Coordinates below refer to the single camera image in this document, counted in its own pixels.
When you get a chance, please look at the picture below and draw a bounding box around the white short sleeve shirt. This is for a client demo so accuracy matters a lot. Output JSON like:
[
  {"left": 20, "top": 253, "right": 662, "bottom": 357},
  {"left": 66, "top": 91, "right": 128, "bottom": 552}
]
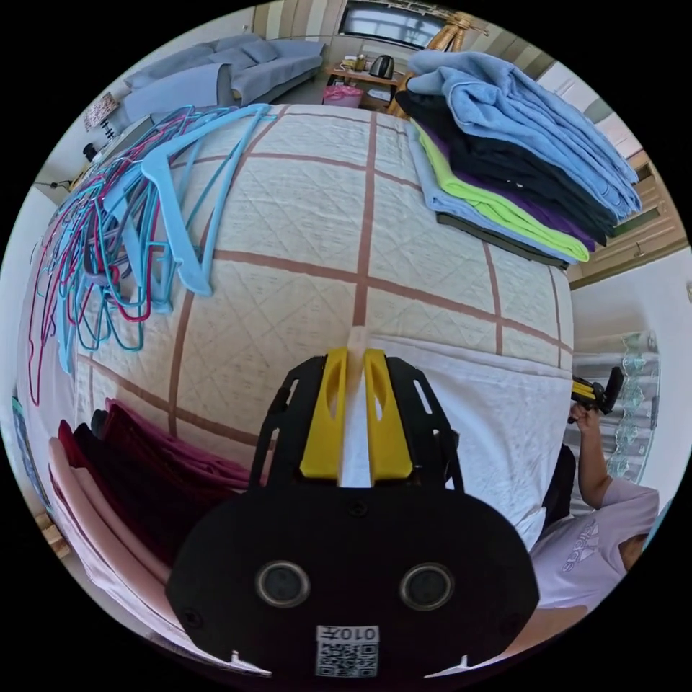
[{"left": 339, "top": 326, "right": 575, "bottom": 552}]

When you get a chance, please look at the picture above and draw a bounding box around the blue sofa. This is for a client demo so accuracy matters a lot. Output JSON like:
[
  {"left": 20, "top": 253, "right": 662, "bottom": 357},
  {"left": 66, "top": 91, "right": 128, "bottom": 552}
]
[{"left": 121, "top": 35, "right": 327, "bottom": 126}]

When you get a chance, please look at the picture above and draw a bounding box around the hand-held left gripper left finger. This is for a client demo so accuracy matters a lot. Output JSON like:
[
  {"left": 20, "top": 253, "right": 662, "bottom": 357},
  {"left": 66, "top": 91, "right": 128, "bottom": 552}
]
[{"left": 300, "top": 347, "right": 349, "bottom": 480}]

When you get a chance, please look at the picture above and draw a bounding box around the rattan chair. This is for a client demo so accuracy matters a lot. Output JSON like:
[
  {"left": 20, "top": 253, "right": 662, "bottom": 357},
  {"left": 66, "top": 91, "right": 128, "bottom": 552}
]
[{"left": 386, "top": 16, "right": 489, "bottom": 118}]

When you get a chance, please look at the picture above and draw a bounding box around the translucent lace curtain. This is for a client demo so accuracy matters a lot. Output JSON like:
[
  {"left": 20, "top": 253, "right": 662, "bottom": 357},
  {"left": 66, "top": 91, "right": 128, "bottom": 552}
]
[{"left": 605, "top": 329, "right": 664, "bottom": 483}]

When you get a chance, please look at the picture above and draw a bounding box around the person's right hand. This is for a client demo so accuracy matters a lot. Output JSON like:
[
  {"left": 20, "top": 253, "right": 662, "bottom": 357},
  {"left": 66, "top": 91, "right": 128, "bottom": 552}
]
[{"left": 567, "top": 401, "right": 600, "bottom": 433}]

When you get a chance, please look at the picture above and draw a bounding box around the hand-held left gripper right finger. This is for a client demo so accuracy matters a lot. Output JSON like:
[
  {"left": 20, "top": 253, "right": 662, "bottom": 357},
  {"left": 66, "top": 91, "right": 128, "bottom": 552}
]
[{"left": 363, "top": 350, "right": 415, "bottom": 483}]

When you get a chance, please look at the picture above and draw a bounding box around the small wooden table with kettle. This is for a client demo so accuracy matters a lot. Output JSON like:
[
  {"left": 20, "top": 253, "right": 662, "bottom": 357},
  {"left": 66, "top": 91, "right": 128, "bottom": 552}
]
[{"left": 324, "top": 53, "right": 407, "bottom": 113}]

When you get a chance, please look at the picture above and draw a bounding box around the heap of wire clothes hangers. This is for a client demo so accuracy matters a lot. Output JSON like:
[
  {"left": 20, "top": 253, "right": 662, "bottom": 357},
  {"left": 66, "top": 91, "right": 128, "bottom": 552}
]
[{"left": 27, "top": 102, "right": 271, "bottom": 407}]

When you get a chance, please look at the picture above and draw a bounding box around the pile of clothes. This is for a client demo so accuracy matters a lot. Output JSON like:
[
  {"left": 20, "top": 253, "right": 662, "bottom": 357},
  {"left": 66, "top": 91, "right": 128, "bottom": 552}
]
[
  {"left": 394, "top": 51, "right": 644, "bottom": 270},
  {"left": 47, "top": 399, "right": 271, "bottom": 590}
]

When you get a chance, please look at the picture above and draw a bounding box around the person's left forearm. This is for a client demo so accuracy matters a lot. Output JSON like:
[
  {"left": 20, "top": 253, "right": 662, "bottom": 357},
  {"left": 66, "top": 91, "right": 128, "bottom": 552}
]
[{"left": 505, "top": 604, "right": 589, "bottom": 663}]

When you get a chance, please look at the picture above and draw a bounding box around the person's right forearm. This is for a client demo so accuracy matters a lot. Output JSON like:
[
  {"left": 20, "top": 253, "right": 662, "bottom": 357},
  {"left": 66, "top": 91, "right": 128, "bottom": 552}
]
[{"left": 575, "top": 424, "right": 623, "bottom": 510}]

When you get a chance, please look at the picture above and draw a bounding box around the window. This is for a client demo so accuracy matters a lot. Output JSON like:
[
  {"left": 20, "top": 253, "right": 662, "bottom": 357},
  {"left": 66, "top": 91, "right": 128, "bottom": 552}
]
[{"left": 340, "top": 1, "right": 451, "bottom": 53}]

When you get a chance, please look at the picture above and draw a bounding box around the person's body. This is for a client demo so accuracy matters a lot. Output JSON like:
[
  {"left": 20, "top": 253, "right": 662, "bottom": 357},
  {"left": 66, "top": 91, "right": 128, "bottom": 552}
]
[{"left": 528, "top": 478, "right": 664, "bottom": 611}]

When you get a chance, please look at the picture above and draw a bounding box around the pink bag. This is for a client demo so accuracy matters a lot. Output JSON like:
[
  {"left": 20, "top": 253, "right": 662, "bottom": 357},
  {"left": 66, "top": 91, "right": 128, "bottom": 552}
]
[{"left": 322, "top": 84, "right": 365, "bottom": 108}]

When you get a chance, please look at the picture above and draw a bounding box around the broad light blue plastic hanger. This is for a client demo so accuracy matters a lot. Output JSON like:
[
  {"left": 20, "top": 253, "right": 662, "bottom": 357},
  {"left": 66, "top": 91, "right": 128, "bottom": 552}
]
[{"left": 102, "top": 144, "right": 216, "bottom": 298}]

